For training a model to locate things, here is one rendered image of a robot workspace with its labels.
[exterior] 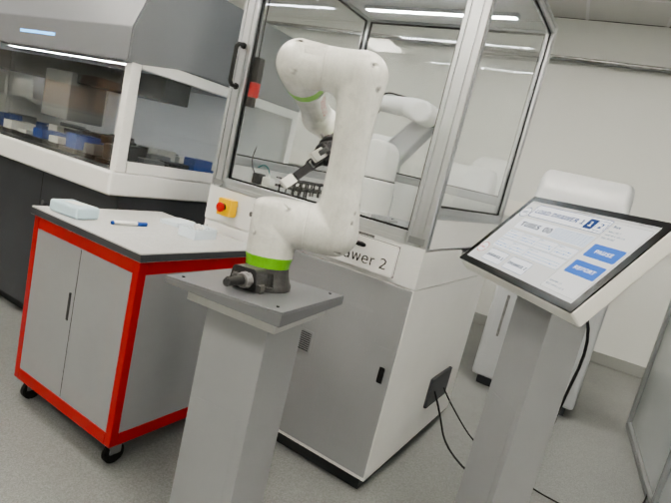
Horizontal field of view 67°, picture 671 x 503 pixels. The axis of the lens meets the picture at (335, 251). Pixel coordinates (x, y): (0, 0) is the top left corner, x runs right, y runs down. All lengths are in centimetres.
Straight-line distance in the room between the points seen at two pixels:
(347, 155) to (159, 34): 136
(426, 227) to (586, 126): 336
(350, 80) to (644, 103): 391
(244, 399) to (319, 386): 64
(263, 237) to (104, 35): 143
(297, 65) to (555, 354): 99
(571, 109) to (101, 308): 415
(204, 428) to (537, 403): 91
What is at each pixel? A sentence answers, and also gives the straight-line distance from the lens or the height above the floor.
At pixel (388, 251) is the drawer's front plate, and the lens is 175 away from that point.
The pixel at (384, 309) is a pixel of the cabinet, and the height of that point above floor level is 70.
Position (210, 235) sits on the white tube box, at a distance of 202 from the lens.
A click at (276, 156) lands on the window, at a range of 208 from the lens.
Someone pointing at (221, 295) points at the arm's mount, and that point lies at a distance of 127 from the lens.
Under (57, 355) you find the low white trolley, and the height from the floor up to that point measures 28.
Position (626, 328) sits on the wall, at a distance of 499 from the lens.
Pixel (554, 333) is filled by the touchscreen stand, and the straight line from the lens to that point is 145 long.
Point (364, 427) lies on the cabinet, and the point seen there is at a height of 26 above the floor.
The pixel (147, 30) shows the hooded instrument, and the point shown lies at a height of 151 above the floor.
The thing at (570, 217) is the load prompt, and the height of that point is 116.
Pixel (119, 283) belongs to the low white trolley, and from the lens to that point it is 175.
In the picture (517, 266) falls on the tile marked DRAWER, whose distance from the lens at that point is 143.
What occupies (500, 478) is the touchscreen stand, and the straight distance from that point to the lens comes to 158.
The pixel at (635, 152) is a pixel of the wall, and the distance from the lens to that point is 493.
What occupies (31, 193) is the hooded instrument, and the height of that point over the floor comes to 65.
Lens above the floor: 116
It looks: 10 degrees down
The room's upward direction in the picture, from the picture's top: 13 degrees clockwise
